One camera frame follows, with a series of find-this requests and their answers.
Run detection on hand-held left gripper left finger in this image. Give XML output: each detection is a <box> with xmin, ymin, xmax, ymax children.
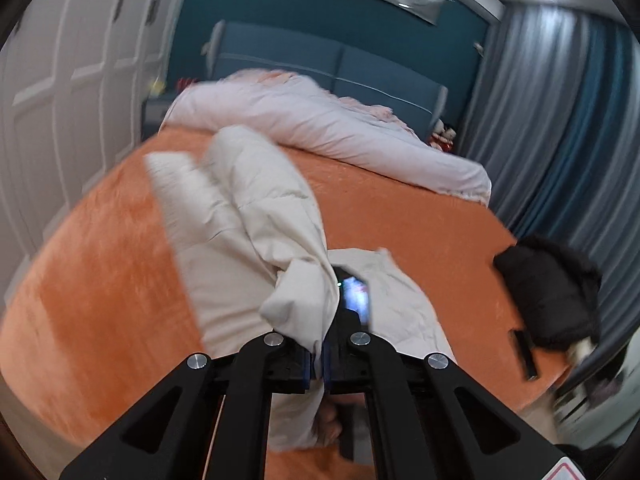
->
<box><xmin>60</xmin><ymin>332</ymin><xmax>315</xmax><ymax>480</ymax></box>

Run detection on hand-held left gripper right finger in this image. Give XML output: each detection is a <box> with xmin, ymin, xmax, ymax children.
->
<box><xmin>322</xmin><ymin>331</ymin><xmax>567</xmax><ymax>480</ymax></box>

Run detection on white quilted jacket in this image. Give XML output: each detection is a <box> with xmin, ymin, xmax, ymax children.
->
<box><xmin>144</xmin><ymin>125</ymin><xmax>458</xmax><ymax>453</ymax></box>

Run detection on person's right hand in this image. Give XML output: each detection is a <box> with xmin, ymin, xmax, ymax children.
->
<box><xmin>312</xmin><ymin>400</ymin><xmax>342</xmax><ymax>448</ymax></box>

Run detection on pink duvet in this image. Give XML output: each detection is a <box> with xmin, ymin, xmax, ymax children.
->
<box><xmin>161</xmin><ymin>69</ymin><xmax>493</xmax><ymax>206</ymax></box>

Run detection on black smartphone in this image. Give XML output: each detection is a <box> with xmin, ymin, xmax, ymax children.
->
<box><xmin>509</xmin><ymin>329</ymin><xmax>540</xmax><ymax>381</ymax></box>

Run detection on plush toys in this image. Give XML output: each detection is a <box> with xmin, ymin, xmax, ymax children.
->
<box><xmin>429</xmin><ymin>120</ymin><xmax>457</xmax><ymax>151</ymax></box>

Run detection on black puffer jacket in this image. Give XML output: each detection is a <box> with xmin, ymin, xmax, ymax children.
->
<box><xmin>494</xmin><ymin>235</ymin><xmax>603</xmax><ymax>348</ymax></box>

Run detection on orange bed blanket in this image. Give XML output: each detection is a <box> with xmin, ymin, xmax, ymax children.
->
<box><xmin>0</xmin><ymin>125</ymin><xmax>573</xmax><ymax>480</ymax></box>

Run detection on grey blue curtain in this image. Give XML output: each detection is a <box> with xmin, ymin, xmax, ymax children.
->
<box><xmin>457</xmin><ymin>2</ymin><xmax>640</xmax><ymax>341</ymax></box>

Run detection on blue padded headboard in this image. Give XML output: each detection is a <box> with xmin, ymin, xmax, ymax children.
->
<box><xmin>202</xmin><ymin>20</ymin><xmax>448</xmax><ymax>133</ymax></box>

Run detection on dark nightstand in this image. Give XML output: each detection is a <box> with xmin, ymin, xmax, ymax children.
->
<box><xmin>140</xmin><ymin>96</ymin><xmax>176</xmax><ymax>141</ymax></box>

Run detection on white wardrobe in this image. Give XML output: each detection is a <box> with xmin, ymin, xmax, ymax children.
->
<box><xmin>0</xmin><ymin>0</ymin><xmax>201</xmax><ymax>271</ymax></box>

